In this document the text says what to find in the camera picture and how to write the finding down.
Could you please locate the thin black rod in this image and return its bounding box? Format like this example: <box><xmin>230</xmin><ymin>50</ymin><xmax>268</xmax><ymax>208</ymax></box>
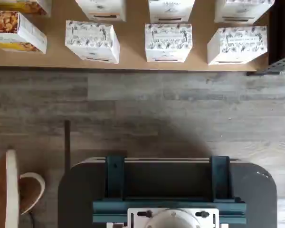
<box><xmin>64</xmin><ymin>120</ymin><xmax>71</xmax><ymax>175</ymax></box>

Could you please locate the white floral carton box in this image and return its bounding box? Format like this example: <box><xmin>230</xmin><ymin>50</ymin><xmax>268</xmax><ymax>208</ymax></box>
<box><xmin>207</xmin><ymin>25</ymin><xmax>268</xmax><ymax>66</ymax></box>
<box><xmin>75</xmin><ymin>0</ymin><xmax>127</xmax><ymax>22</ymax></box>
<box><xmin>148</xmin><ymin>0</ymin><xmax>196</xmax><ymax>24</ymax></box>
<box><xmin>144</xmin><ymin>23</ymin><xmax>193</xmax><ymax>64</ymax></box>
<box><xmin>65</xmin><ymin>20</ymin><xmax>121</xmax><ymax>64</ymax></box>
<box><xmin>213</xmin><ymin>0</ymin><xmax>276</xmax><ymax>25</ymax></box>

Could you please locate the dark grey robot base cart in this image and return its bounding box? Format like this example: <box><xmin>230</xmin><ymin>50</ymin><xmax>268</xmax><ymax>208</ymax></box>
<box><xmin>58</xmin><ymin>158</ymin><xmax>278</xmax><ymax>228</ymax></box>

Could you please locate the wooden seat with white rim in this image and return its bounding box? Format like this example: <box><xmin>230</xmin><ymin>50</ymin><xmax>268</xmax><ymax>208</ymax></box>
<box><xmin>0</xmin><ymin>149</ymin><xmax>46</xmax><ymax>228</ymax></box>

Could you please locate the light wooden shelf board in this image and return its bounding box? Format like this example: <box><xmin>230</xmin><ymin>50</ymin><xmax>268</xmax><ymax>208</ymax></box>
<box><xmin>0</xmin><ymin>0</ymin><xmax>273</xmax><ymax>72</ymax></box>

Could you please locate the yellow label granola box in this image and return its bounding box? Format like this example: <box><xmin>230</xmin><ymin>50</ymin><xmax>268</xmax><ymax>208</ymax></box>
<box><xmin>0</xmin><ymin>10</ymin><xmax>48</xmax><ymax>55</ymax></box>
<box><xmin>0</xmin><ymin>0</ymin><xmax>53</xmax><ymax>17</ymax></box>

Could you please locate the teal metal base frame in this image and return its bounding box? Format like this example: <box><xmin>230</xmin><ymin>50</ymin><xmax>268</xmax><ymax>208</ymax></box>
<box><xmin>92</xmin><ymin>155</ymin><xmax>247</xmax><ymax>228</ymax></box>

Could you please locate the black metal rack frame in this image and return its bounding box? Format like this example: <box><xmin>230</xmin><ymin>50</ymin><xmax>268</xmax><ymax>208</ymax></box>
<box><xmin>247</xmin><ymin>0</ymin><xmax>285</xmax><ymax>77</ymax></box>

